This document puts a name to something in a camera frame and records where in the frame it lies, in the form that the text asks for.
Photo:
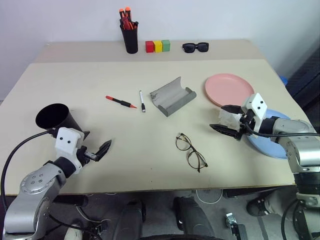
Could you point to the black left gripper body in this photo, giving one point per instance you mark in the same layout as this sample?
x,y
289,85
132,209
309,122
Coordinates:
x,y
85,155

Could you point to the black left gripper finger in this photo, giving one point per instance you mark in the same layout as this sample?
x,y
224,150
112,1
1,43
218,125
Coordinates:
x,y
86,134
104,148

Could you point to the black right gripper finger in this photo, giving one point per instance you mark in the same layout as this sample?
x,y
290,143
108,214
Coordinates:
x,y
231,109
226,130

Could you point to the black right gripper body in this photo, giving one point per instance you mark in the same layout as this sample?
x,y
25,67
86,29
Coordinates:
x,y
246,125

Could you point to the white tissue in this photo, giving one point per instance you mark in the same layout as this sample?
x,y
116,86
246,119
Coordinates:
x,y
228,120

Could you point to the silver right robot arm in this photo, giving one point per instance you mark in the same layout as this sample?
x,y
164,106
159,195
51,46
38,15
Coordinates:
x,y
300,147

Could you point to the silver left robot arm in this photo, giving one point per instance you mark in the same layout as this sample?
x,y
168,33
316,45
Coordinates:
x,y
32,190

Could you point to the pink round plate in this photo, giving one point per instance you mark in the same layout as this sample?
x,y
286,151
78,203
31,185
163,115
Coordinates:
x,y
228,87

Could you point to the blue round plate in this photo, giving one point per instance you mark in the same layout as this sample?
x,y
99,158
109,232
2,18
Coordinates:
x,y
272,147

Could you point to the empty black pen cup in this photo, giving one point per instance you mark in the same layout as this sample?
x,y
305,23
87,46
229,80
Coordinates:
x,y
53,118

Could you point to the thin-framed tortoiseshell eyeglasses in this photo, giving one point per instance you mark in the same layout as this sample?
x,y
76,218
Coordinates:
x,y
191,151

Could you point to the red and black pen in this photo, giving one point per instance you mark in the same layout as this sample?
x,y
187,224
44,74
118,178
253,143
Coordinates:
x,y
121,101

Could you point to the blue object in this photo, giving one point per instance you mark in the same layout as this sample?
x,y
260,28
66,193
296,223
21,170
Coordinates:
x,y
283,80

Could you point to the open grey glasses case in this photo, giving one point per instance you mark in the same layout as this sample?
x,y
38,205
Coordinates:
x,y
172,98

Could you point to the white marker with black cap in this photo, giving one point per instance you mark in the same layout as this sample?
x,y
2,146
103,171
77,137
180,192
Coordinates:
x,y
141,100

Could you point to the black sunglasses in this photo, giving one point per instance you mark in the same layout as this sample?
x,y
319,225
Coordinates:
x,y
195,47

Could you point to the dark rounded shape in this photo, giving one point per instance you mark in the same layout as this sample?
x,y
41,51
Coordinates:
x,y
130,220
193,220

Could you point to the black chair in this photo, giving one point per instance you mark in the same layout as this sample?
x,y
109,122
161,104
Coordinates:
x,y
306,77

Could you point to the black shoe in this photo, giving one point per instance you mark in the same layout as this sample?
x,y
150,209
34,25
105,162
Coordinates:
x,y
257,206

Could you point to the grey trouser leg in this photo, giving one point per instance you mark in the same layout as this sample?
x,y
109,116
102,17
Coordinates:
x,y
280,201

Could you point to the green wooden block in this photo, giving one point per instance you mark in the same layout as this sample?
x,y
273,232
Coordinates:
x,y
166,45

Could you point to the metal caster wheel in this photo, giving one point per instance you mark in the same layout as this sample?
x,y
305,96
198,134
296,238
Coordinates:
x,y
233,223

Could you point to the yellow wooden block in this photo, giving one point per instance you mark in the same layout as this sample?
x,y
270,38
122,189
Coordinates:
x,y
158,46

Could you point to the red wooden block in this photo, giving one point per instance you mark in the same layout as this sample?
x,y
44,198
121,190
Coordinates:
x,y
149,47

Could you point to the black pen cup with tools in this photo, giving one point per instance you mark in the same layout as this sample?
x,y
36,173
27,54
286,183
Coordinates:
x,y
130,41

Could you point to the orange-capped screwdriver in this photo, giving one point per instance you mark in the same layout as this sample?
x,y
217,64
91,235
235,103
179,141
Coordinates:
x,y
122,13
127,12

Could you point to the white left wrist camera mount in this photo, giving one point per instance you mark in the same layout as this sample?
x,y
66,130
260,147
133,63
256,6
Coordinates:
x,y
67,145

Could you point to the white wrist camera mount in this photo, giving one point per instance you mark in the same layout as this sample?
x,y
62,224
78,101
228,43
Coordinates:
x,y
67,145
258,107

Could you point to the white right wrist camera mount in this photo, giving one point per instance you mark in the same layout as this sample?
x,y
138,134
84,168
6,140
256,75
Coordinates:
x,y
258,107

